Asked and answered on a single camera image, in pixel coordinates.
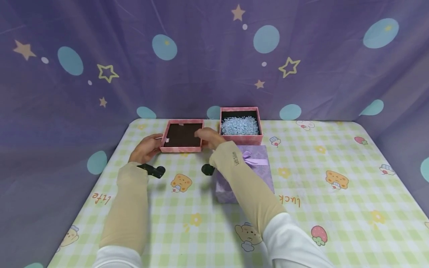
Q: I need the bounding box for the pink box lid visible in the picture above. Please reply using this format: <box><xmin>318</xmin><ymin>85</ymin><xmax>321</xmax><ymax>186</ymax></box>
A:
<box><xmin>160</xmin><ymin>119</ymin><xmax>204</xmax><ymax>153</ymax></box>

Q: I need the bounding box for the pink gift box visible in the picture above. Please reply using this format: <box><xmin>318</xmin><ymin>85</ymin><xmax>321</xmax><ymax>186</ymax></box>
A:
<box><xmin>219</xmin><ymin>107</ymin><xmax>264</xmax><ymax>146</ymax></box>

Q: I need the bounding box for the person's right hand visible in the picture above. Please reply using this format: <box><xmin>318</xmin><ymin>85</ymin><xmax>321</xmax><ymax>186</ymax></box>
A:
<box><xmin>194</xmin><ymin>127</ymin><xmax>228</xmax><ymax>150</ymax></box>

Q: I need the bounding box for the pale blue shredded paper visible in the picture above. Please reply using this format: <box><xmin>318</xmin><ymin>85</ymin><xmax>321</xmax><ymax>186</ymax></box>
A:
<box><xmin>221</xmin><ymin>116</ymin><xmax>260</xmax><ymax>136</ymax></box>

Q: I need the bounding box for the person's left forearm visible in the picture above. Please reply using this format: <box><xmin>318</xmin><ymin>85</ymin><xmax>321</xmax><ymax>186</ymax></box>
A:
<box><xmin>92</xmin><ymin>162</ymin><xmax>149</xmax><ymax>268</ymax></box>

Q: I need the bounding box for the purple gift box with bow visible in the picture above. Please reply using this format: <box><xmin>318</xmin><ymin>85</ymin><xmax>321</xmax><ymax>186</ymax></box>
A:
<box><xmin>215</xmin><ymin>145</ymin><xmax>275</xmax><ymax>204</ymax></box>

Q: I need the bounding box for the person's left hand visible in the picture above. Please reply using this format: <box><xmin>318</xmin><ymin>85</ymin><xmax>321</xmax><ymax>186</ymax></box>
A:
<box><xmin>128</xmin><ymin>133</ymin><xmax>164</xmax><ymax>164</ymax></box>

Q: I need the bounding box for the person's right forearm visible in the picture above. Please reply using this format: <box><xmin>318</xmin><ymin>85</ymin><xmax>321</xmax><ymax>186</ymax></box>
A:
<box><xmin>209</xmin><ymin>141</ymin><xmax>335</xmax><ymax>268</ymax></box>

